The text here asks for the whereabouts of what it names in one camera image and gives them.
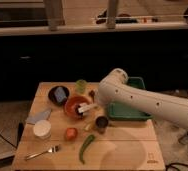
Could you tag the dark red grape bunch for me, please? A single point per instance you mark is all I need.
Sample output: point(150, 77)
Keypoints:
point(92, 95)

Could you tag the dark bowl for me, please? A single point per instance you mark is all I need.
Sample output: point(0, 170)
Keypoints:
point(52, 98)

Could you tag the white cylindrical container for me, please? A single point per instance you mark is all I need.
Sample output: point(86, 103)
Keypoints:
point(42, 129)

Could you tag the green chili pepper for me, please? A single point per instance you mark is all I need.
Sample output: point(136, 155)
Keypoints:
point(85, 144)

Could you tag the green translucent cup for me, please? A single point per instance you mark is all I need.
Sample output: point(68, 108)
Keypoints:
point(80, 86)

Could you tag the red bowl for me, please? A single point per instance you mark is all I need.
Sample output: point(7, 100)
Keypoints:
point(72, 104)

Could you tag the yellow banana piece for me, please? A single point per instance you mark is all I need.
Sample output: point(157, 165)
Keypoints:
point(89, 126)

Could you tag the orange tomato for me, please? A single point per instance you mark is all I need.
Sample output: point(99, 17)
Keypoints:
point(71, 134)

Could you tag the blue grey cloth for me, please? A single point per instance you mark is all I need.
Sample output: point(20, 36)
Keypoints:
point(43, 115)

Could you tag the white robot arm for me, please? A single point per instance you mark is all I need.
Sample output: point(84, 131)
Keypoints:
point(113, 87)

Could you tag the metal measuring cup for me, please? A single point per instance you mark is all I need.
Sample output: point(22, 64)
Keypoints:
point(101, 124)

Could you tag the silver fork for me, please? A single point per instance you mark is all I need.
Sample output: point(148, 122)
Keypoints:
point(53, 149)

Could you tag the blue sponge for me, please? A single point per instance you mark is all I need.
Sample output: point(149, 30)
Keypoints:
point(60, 94)

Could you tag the green plastic tray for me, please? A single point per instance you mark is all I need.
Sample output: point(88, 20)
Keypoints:
point(117, 111)

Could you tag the white dish brush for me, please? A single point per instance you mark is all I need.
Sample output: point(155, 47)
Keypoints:
point(83, 108)

